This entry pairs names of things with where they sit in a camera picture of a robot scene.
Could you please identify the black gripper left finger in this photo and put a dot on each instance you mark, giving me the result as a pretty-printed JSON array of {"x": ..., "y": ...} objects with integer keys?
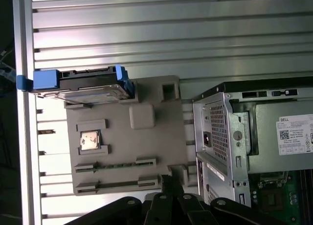
[{"x": 157, "y": 210}]

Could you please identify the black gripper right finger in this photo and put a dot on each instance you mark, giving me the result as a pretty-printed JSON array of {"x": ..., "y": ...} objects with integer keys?
[{"x": 193, "y": 210}]

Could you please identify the hard disk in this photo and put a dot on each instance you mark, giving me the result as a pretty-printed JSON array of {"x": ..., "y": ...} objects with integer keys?
[{"x": 93, "y": 84}]

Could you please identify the black open PC case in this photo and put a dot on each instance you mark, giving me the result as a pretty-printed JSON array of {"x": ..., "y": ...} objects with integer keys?
[{"x": 240, "y": 161}]

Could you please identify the CPU socket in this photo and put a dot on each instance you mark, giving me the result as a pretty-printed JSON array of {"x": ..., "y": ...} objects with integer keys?
[{"x": 274, "y": 199}]

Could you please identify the green motherboard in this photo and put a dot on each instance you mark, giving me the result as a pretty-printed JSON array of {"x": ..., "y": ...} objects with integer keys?
[{"x": 271, "y": 186}]

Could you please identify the metal socket cover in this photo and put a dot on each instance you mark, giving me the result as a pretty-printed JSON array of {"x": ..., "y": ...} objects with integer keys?
[{"x": 273, "y": 179}]

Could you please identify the silver CPU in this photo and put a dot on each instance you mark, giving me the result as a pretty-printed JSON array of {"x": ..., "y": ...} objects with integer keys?
[{"x": 90, "y": 140}]

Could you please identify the grey power supply unit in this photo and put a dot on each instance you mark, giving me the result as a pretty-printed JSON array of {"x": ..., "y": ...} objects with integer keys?
[{"x": 264, "y": 127}]

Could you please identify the black RAM slot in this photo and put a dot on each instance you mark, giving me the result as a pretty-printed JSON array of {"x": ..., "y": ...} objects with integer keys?
[
  {"x": 309, "y": 190},
  {"x": 300, "y": 190}
]

